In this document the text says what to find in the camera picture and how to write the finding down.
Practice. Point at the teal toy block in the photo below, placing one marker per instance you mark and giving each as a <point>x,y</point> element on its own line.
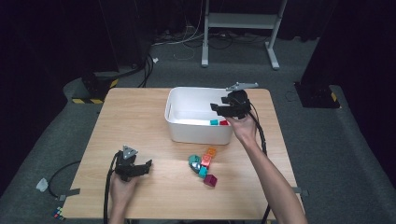
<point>214,122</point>

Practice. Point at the green toy block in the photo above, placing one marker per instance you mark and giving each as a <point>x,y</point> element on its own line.
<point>193,159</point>

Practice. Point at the red toy block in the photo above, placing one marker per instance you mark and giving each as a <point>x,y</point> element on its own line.
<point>223,123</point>

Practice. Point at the grey tape strip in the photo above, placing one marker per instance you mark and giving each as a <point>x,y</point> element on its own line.
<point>297,190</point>
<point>70,193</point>

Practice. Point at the black base with yellow stripes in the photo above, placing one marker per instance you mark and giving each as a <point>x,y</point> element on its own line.
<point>93,90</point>

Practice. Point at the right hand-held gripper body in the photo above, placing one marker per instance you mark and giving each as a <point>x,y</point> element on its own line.
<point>241,104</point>

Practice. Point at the white plastic bin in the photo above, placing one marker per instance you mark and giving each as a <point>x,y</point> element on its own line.
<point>193,132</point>

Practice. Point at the magenta toy block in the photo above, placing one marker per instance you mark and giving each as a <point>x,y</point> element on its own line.
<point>210,180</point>

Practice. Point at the black square stand base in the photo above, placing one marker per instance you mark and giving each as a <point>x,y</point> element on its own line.
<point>316,96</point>

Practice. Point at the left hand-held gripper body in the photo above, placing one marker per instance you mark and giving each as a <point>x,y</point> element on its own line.
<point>126,166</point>

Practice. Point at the cyan toy block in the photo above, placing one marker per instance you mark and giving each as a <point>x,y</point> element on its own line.
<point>203,172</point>

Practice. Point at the person's left hand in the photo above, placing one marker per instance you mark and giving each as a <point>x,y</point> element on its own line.
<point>121,191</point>

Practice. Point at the person's right hand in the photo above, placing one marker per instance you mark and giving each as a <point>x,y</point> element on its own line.
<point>246,130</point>

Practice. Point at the crumpled white plastic piece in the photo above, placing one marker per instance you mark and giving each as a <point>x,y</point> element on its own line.
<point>42,184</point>

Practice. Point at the white metal stand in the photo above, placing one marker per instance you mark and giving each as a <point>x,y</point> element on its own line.
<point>241,20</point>

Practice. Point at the orange toy block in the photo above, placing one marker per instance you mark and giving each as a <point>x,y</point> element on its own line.
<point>211,151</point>

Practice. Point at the colourful puzzle cube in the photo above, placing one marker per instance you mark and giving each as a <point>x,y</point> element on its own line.
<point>58,213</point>

